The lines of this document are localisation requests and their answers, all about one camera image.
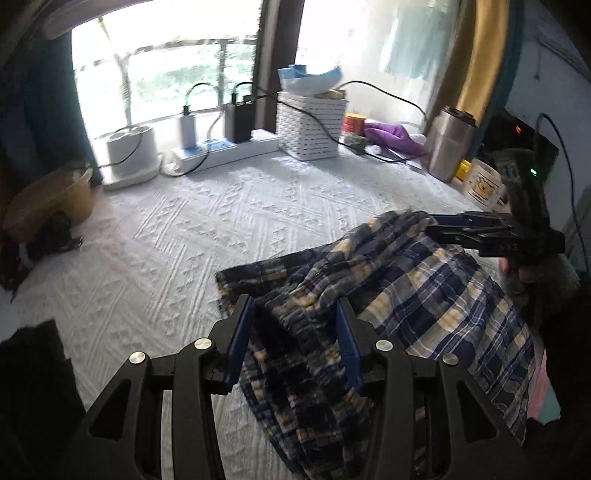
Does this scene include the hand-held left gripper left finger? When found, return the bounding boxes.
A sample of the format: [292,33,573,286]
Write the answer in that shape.
[55,295,256,480]

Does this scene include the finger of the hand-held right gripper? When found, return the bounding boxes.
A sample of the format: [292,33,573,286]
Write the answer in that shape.
[424,224,513,250]
[431,211,513,229]

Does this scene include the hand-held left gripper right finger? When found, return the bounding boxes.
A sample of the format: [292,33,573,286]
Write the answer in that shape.
[337,299,527,480]

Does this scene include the plaid pants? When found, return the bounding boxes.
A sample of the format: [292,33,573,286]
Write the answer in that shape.
[215,210,539,476]

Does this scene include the person's right hand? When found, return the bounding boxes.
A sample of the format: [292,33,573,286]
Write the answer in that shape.
[501,256,532,296]

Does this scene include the white printed mug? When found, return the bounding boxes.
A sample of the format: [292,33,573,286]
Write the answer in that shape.
[462,159,509,209]

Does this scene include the steel tumbler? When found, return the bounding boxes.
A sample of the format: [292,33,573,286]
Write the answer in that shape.
[427,106,477,183]

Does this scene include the black electronic device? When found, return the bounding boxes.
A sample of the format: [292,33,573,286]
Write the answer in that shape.
[480,104,561,185]

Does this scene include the purple cloth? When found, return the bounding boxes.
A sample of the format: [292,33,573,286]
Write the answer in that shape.
[365,121,428,160]

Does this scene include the white textured tablecloth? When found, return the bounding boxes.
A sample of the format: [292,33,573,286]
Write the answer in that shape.
[0,138,513,480]

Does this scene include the blue curtain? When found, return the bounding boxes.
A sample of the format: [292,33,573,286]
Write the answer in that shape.
[0,28,100,185]
[496,0,529,112]

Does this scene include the gold curtain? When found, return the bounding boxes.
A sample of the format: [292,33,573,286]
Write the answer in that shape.
[431,0,509,139]

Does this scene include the white plastic basket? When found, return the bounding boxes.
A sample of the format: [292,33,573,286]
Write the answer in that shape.
[276,91,348,161]

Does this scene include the white power strip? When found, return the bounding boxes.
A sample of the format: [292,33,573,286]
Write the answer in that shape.
[173,129,281,174]

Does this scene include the small dark object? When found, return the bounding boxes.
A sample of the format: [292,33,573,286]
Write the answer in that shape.
[25,217,85,261]

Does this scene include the black cloth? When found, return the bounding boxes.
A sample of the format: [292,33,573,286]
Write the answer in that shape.
[0,318,88,480]

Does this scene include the blue face mask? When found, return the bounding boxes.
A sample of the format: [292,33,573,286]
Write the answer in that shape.
[277,65,345,94]

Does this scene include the white charger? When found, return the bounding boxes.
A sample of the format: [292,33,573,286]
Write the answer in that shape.
[178,106,199,149]

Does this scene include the black charger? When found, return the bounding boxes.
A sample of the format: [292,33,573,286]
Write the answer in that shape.
[225,95,252,143]

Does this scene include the yellow plastic bowl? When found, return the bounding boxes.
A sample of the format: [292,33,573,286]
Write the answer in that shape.
[2,166,95,243]

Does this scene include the long black cable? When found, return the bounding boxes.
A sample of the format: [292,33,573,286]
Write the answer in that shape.
[252,80,428,164]

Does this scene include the short black charger cable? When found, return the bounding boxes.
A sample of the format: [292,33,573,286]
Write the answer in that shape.
[159,82,225,178]

